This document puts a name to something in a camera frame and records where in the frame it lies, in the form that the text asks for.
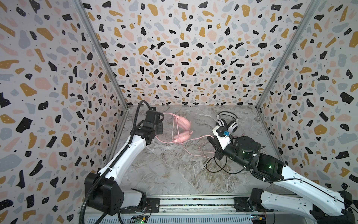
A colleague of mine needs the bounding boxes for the black headphone cable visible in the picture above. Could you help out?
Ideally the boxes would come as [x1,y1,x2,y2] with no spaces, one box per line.
[205,134,266,175]

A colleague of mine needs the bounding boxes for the white black headphones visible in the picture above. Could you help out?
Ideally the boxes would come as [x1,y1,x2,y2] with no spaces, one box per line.
[215,111,239,133]

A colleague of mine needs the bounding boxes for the aluminium corner post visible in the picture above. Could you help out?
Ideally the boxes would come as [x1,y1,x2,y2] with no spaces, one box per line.
[73,0,128,111]
[255,0,320,111]

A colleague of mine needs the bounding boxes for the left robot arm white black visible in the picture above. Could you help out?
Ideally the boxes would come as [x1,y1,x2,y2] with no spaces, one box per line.
[80,121,163,221]

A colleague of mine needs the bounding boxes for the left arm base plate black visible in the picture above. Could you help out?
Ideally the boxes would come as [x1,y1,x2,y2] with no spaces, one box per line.
[120,197,160,215]

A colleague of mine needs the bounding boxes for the aluminium corner post right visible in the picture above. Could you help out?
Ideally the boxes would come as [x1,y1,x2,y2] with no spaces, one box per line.
[255,0,320,111]

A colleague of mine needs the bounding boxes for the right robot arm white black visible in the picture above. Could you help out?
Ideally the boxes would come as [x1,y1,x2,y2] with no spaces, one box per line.
[207,136,358,224]

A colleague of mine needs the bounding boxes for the aluminium corner post left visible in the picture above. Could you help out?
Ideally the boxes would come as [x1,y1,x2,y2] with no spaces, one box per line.
[73,0,128,111]

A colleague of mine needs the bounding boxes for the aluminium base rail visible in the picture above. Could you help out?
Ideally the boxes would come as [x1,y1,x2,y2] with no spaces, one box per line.
[84,195,312,224]

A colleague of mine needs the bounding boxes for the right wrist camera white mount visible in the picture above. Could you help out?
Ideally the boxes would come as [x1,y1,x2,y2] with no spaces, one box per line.
[213,126,232,150]

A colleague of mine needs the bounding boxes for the pink headphones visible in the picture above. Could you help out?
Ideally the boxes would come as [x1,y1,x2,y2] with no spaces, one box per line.
[164,113,193,144]

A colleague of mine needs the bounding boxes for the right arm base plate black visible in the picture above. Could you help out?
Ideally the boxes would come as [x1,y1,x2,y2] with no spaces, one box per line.
[233,197,252,212]

